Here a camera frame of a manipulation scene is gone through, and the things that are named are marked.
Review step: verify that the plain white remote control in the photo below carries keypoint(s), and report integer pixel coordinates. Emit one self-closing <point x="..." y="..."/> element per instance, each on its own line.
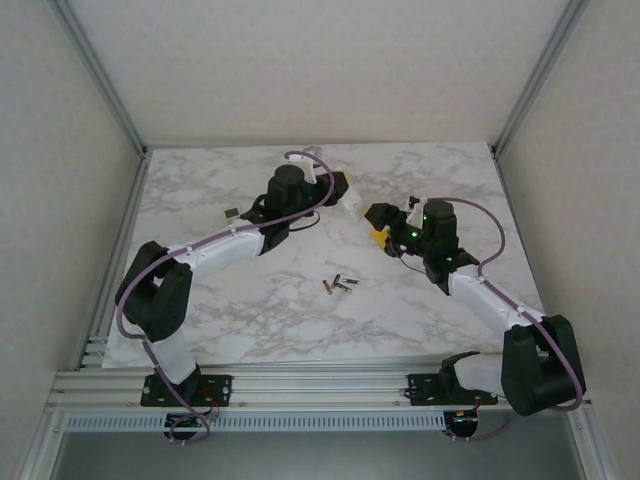
<point x="351" y="201"/>

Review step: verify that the white remote control with display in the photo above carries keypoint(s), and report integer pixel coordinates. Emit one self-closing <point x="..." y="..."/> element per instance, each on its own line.
<point x="231" y="214"/>

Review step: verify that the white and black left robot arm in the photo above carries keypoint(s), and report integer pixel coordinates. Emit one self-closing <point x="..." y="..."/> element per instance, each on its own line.
<point x="230" y="252"/>

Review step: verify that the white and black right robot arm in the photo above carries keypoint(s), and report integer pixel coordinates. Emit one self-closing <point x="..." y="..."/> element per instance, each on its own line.
<point x="467" y="297"/>

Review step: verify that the black controller board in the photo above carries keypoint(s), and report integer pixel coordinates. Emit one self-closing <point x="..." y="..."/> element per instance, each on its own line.
<point x="187" y="421"/>
<point x="460" y="420"/>

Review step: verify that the aluminium side frame rail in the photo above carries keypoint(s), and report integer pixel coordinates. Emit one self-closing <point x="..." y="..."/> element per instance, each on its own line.
<point x="126" y="210"/>

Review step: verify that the aluminium corner frame post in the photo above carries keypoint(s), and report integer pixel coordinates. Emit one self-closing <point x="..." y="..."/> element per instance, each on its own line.
<point x="534" y="75"/>
<point x="102" y="75"/>

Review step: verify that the aluminium lower frame leg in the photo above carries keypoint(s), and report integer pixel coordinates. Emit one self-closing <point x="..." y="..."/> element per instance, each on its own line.
<point x="42" y="450"/>
<point x="592" y="450"/>

